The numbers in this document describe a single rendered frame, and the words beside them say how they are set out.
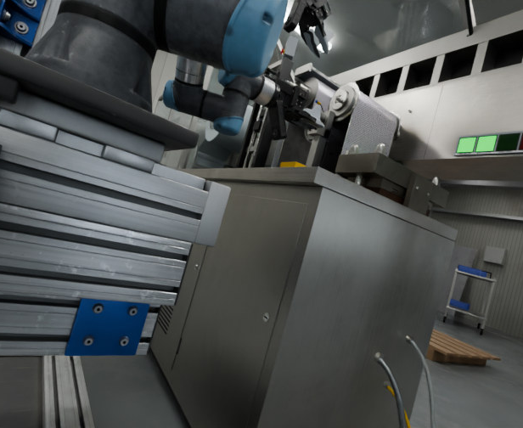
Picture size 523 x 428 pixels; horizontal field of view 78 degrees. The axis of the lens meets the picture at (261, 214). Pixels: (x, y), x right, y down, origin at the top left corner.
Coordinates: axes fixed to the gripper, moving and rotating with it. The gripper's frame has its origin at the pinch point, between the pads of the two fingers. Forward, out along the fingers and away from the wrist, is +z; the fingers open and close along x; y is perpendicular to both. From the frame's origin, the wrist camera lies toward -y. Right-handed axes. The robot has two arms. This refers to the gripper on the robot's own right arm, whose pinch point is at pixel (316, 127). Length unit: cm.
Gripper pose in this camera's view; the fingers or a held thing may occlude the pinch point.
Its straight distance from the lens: 110.7
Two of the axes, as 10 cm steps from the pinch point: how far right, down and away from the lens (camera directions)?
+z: 8.1, 2.5, 5.3
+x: -5.2, -1.1, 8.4
